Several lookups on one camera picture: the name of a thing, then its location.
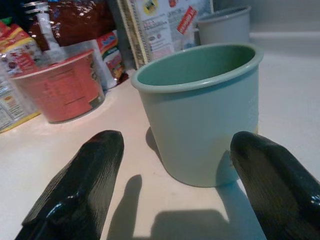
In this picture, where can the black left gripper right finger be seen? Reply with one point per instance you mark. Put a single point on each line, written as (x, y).
(275, 187)

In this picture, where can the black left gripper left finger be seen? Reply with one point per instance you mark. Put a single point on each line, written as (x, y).
(82, 180)

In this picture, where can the pale green mug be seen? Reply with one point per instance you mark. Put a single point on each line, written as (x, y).
(195, 120)

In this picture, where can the red instant noodle cup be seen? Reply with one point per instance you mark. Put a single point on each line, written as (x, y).
(62, 92)

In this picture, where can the red white noodle packet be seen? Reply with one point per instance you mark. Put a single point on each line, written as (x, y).
(111, 57)

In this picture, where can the red yellow snack packet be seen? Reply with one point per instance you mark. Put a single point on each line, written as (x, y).
(15, 45)

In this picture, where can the dark red snack bag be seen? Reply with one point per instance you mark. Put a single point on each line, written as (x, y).
(80, 22)

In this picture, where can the grey mug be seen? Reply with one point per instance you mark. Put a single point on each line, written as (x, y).
(225, 30)

